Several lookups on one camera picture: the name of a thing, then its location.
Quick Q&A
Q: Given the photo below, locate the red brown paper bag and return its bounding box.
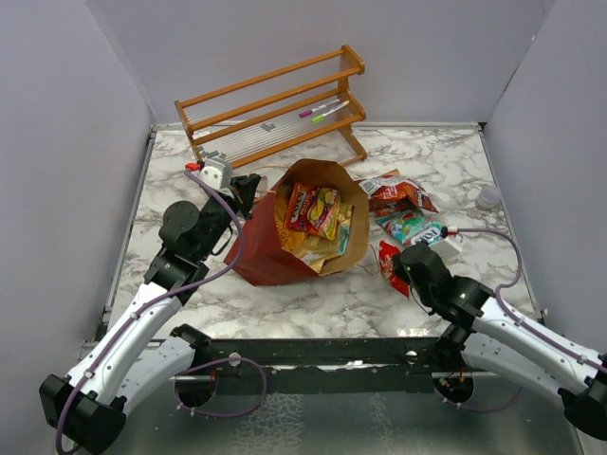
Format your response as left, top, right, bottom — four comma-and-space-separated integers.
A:
225, 158, 370, 286

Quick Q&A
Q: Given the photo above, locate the gold foil snack bag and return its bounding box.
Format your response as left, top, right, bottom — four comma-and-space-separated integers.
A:
274, 192, 353, 272

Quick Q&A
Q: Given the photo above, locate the green cap marker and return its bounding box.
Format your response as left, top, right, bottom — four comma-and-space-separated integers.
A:
311, 100, 350, 124

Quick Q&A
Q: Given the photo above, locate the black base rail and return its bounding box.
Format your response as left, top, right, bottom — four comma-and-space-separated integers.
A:
173, 326, 494, 394

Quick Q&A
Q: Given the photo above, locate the grey staple strip upper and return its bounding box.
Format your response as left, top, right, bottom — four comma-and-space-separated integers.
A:
260, 122, 276, 132

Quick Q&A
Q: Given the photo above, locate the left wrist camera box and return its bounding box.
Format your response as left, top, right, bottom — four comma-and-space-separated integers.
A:
185, 157, 233, 191

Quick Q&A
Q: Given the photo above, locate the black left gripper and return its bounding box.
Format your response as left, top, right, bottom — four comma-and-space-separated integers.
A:
196, 173, 259, 260

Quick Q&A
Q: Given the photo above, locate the purple cap marker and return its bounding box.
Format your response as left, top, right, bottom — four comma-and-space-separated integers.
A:
298, 99, 340, 118

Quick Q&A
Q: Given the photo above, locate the small clear plastic cup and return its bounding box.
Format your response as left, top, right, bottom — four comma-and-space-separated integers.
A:
475, 186, 501, 210

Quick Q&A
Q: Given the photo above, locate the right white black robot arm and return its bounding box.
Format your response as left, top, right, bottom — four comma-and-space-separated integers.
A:
393, 244, 606, 440

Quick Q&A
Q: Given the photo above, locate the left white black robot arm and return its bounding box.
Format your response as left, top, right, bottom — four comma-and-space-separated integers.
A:
39, 172, 262, 454

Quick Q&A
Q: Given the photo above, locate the red fruit candy snack bag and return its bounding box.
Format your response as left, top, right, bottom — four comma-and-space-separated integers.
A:
381, 169, 400, 177

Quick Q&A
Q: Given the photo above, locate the small red snack packet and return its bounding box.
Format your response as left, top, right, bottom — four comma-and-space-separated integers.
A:
378, 241, 410, 299

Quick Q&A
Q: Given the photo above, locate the red noodle snack bag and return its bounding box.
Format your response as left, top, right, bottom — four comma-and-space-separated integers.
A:
285, 182, 340, 240

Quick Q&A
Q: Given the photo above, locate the grey staple strips lower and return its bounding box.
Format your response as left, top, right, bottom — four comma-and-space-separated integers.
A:
199, 146, 227, 160

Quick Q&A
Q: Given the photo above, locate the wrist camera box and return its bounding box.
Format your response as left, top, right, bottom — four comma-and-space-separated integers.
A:
430, 227, 463, 263
185, 157, 233, 191

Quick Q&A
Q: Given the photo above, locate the orange wooden shelf rack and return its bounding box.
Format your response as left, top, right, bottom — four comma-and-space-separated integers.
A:
175, 45, 367, 168

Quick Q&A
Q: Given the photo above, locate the teal snack bag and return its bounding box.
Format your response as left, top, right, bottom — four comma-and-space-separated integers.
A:
376, 209, 443, 246

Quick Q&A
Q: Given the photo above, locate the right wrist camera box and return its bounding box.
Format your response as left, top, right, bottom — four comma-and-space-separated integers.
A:
430, 227, 463, 263

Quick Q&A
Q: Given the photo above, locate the red Doritos chip bag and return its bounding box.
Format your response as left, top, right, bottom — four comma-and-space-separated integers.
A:
357, 175, 438, 214

